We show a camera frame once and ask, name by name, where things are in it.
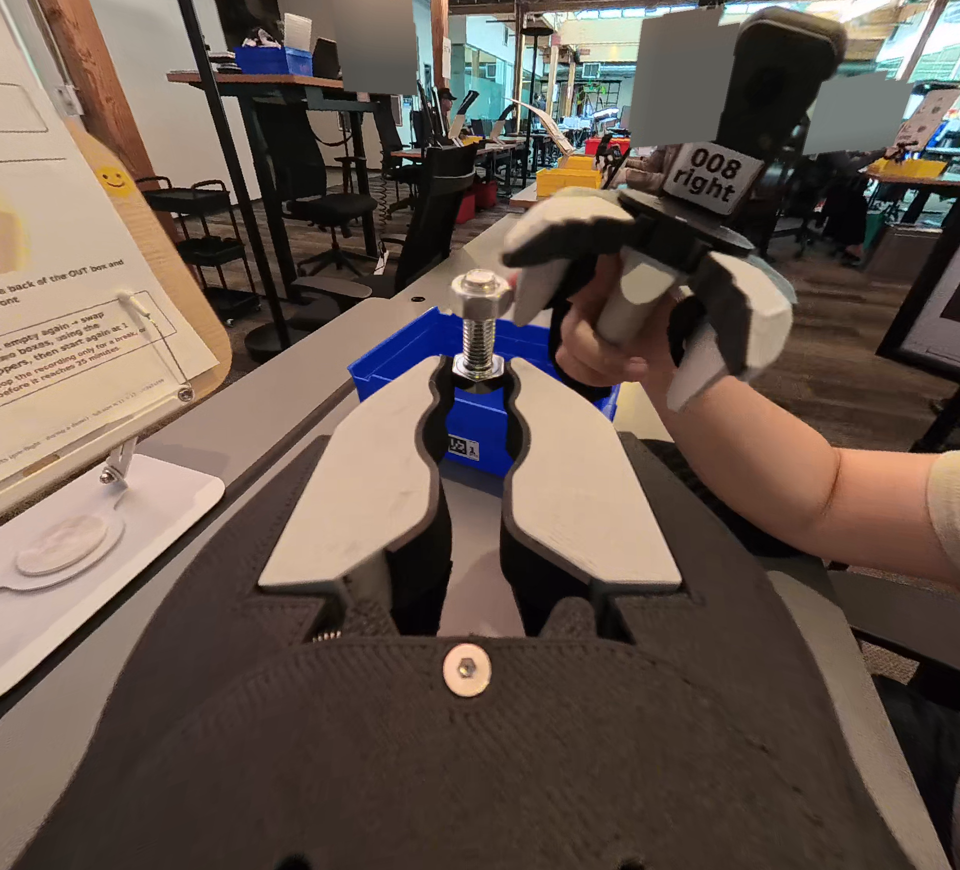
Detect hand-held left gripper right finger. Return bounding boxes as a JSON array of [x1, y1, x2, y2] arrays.
[[499, 358, 685, 599]]

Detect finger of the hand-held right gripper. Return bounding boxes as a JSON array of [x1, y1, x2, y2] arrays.
[[499, 186, 640, 329], [664, 251, 798, 414]]

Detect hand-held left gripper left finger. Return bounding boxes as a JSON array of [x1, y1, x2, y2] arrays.
[[255, 356, 453, 599]]

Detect silver hex nut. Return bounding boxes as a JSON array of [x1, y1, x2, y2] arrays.
[[450, 269, 516, 321]]

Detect blue plastic bin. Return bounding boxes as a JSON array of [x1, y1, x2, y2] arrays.
[[346, 305, 624, 479]]

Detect silver hex bolt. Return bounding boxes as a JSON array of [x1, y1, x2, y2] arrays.
[[451, 315, 513, 393]]

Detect person's right forearm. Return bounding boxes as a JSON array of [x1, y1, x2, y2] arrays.
[[648, 353, 960, 575]]

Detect person's right hand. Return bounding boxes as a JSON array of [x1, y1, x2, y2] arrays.
[[555, 251, 723, 399]]

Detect yellow storage bin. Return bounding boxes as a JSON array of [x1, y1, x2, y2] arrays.
[[534, 154, 605, 200], [866, 156, 950, 179]]

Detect red storage bin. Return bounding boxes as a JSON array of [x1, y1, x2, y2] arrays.
[[455, 180, 501, 225]]

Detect black wrist rest pad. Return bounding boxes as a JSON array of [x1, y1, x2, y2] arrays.
[[636, 435, 830, 562]]

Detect black office chair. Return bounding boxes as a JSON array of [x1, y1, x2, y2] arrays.
[[291, 143, 481, 331], [285, 113, 380, 279]]

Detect white board stand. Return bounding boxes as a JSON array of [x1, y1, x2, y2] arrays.
[[0, 435, 228, 697]]

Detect black utility cart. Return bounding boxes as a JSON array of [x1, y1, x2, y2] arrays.
[[136, 176, 264, 327]]

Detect small blue storage bin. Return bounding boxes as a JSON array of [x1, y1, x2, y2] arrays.
[[234, 45, 315, 78]]

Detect wooden standing desk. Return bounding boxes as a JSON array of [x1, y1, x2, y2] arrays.
[[165, 69, 391, 264]]

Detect printed instruction sheet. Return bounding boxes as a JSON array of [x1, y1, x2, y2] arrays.
[[0, 0, 221, 485]]

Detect black floor lamp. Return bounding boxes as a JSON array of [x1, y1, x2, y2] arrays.
[[150, 0, 297, 365]]

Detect black easel frame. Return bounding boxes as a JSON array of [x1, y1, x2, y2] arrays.
[[876, 206, 960, 453]]

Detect wooden support post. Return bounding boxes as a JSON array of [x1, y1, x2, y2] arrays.
[[0, 0, 183, 245]]

